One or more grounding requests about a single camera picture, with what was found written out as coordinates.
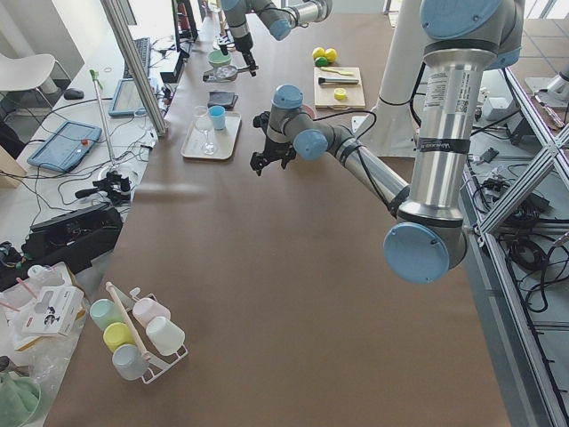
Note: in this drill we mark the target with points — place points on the wooden cutting board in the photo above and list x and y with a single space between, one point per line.
324 94

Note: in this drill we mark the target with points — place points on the cream rabbit serving tray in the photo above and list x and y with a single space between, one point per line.
224 140

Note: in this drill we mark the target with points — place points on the stainless steel ice scoop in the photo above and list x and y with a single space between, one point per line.
208 73

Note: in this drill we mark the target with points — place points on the green lime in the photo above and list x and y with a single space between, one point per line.
331 55

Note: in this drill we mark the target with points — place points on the mint green bowl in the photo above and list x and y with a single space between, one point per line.
218 59

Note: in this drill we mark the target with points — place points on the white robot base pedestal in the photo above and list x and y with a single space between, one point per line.
391 117

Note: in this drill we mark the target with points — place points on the light blue plastic cup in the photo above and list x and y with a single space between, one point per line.
217 114

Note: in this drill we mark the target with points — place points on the clear wine glass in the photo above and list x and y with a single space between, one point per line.
203 124

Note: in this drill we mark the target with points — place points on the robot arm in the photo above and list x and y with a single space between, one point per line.
279 21
457 42

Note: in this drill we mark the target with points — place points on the blue teach pendant tablet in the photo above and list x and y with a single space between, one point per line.
65 149

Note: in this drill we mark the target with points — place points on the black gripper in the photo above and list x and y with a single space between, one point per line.
243 44
275 147

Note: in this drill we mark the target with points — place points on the pink plastic bowl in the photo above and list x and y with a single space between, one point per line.
312 113

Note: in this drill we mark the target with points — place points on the clear plastic ice cubes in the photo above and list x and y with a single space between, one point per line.
224 74

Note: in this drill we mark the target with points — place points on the half cut lemon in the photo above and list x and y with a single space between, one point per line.
340 94

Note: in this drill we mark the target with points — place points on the white wire cup rack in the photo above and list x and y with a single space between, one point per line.
138 331

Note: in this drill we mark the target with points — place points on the yellow plastic knife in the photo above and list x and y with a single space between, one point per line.
337 71

